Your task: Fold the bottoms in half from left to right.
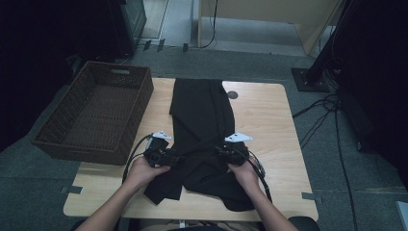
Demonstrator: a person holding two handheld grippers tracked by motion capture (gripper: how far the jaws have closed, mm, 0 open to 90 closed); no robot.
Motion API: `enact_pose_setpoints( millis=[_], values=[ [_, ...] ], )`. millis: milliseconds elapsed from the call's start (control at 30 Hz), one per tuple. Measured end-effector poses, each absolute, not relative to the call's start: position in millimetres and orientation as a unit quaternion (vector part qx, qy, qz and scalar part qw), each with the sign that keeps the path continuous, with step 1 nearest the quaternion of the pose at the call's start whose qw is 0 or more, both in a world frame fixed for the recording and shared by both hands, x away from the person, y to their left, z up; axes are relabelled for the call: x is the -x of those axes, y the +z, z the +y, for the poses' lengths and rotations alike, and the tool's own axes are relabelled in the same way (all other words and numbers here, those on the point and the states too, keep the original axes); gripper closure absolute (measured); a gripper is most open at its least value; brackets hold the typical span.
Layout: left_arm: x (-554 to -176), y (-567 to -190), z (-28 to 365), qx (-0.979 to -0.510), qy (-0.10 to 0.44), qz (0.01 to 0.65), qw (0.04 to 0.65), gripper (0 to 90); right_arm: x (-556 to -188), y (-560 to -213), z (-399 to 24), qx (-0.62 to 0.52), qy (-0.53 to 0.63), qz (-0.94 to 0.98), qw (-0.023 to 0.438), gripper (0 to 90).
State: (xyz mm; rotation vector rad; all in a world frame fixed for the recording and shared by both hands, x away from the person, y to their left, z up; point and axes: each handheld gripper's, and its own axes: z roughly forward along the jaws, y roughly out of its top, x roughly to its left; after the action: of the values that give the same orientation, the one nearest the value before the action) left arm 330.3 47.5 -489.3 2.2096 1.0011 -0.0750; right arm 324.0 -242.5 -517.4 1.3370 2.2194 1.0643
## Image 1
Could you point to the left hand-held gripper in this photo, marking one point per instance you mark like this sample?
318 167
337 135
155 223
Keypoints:
158 154

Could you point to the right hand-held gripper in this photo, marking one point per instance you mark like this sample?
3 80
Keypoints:
235 154

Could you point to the black pants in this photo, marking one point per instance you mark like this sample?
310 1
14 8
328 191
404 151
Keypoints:
200 112

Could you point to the brown wicker basket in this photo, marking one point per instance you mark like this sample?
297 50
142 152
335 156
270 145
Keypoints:
96 122

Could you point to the person's right hand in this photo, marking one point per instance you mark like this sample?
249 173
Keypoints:
245 174

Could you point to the person's left hand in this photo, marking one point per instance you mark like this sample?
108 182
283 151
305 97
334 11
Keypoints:
141 173

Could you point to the black table grommet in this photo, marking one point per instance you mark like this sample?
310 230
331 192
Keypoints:
233 95

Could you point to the person's lap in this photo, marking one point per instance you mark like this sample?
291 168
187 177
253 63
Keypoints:
192 228

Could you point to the black chair armrest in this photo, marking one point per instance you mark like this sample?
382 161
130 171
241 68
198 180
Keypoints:
304 224

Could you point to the black metal stand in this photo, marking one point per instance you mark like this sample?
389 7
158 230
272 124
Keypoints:
309 80

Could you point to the dark floor tape strip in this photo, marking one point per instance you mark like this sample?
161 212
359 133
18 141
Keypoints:
185 47
161 45
147 45

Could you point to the dark cabinet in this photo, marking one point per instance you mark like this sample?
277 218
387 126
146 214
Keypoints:
131 22

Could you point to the dark curtain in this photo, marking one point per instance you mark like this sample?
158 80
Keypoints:
32 48
378 64

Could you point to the pale box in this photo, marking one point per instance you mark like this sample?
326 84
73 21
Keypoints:
403 218

